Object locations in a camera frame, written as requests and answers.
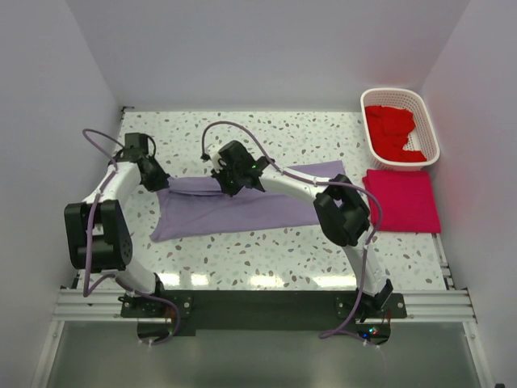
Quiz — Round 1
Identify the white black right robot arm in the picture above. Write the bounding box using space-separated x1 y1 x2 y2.
202 141 393 315

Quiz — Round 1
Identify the folded pink t shirt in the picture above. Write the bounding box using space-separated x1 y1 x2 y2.
363 170 441 234

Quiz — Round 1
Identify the aluminium right side rail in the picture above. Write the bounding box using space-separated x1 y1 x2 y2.
432 234 456 290

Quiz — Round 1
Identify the white perforated plastic basket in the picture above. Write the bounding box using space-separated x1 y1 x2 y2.
360 87 440 171

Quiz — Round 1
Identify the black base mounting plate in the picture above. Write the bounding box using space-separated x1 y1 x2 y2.
119 290 407 344

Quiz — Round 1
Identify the purple t shirt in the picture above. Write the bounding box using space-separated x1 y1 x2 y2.
149 160 348 243

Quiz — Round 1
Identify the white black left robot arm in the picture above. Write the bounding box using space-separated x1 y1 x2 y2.
64 129 170 297

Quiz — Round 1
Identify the red t shirt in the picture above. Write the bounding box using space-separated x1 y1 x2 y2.
365 106 427 162

